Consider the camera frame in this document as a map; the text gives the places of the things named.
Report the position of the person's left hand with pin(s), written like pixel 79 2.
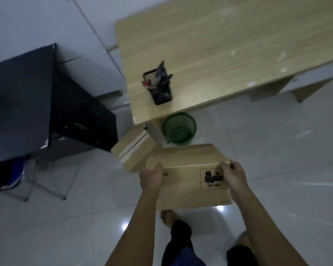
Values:
pixel 151 178

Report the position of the person's right hand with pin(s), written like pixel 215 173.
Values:
pixel 236 180

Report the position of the person's left thumb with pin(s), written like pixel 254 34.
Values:
pixel 157 166

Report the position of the person's right thumb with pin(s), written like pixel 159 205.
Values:
pixel 224 168

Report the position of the cardboard box with warning label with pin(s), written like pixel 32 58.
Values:
pixel 188 177

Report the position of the person's right forearm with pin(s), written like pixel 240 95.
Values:
pixel 263 232

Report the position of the person's left forearm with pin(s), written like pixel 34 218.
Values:
pixel 133 229

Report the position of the taped cardboard box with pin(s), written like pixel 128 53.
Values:
pixel 133 148

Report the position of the green mesh wastebasket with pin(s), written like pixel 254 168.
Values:
pixel 180 127

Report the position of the person's left foot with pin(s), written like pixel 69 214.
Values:
pixel 168 216

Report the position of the person's foot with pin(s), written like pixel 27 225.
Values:
pixel 242 238
pixel 168 216

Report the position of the black pen holder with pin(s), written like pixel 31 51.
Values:
pixel 162 94

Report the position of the person's right foot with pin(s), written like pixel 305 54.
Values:
pixel 242 238

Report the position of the dark shorts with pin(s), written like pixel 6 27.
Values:
pixel 180 243

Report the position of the bunch of pens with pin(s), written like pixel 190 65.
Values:
pixel 158 76

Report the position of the light wooden table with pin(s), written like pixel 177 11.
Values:
pixel 211 52

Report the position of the black desk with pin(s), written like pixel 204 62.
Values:
pixel 25 102

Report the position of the grey metal frame stand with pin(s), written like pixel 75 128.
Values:
pixel 59 174

